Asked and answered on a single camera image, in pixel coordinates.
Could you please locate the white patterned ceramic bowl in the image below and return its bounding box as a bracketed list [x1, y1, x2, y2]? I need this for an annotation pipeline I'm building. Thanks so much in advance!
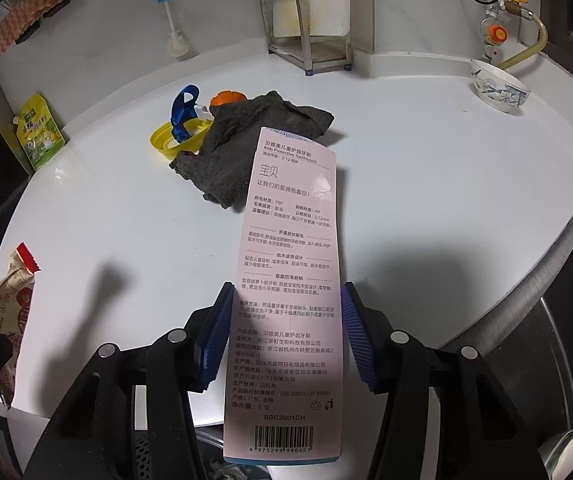
[469, 58, 531, 116]

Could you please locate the yellow plastic ring lid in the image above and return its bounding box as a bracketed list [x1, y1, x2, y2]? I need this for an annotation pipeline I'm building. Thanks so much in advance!
[149, 117, 214, 156]

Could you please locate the beige red snack wrapper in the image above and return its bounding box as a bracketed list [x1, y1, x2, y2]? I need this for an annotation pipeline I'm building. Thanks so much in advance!
[0, 242, 42, 411]

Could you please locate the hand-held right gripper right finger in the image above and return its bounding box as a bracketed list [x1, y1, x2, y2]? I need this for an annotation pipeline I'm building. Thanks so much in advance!
[341, 281, 550, 480]

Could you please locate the black kitchen sink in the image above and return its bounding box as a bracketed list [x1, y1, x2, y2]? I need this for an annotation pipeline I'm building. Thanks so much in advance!
[437, 185, 573, 480]

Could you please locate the yellow gas hose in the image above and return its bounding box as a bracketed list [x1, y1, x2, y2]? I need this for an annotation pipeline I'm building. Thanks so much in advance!
[497, 10, 551, 71]

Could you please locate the white dish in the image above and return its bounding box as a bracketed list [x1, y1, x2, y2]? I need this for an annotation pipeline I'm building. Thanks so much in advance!
[537, 430, 573, 480]

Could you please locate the yellow green seasoning pouch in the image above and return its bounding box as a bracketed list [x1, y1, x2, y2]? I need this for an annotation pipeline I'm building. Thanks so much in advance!
[14, 92, 66, 172]

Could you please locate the white brush with blue head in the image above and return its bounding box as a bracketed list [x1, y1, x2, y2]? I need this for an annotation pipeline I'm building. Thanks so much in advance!
[154, 0, 190, 57]

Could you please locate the dark grey cloth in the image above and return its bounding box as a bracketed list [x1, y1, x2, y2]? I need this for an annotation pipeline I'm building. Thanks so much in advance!
[169, 91, 335, 211]

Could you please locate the blue plastic handle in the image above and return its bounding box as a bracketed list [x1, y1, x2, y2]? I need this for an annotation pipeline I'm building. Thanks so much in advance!
[170, 86, 202, 143]

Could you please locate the orange textured sponge cloth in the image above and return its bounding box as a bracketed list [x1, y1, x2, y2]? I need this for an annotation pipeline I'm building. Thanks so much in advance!
[0, 0, 66, 55]

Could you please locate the gas valve with yellow handle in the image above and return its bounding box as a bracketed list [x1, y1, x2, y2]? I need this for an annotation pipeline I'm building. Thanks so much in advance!
[497, 0, 535, 23]

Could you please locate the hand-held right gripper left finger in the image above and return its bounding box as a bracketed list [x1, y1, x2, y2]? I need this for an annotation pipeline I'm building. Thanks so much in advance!
[25, 281, 237, 480]

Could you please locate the pink toothbrush package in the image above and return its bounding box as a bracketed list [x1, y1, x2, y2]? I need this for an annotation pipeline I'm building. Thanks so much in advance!
[223, 127, 343, 466]

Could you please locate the metal cutting board rack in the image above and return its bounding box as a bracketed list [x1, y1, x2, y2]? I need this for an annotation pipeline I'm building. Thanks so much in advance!
[259, 0, 355, 76]

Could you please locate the orange peel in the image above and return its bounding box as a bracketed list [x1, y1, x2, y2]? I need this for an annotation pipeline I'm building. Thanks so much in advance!
[210, 90, 244, 108]

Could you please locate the orange-capped pipe fitting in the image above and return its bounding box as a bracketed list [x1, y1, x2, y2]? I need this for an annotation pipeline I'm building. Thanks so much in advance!
[481, 17, 512, 61]

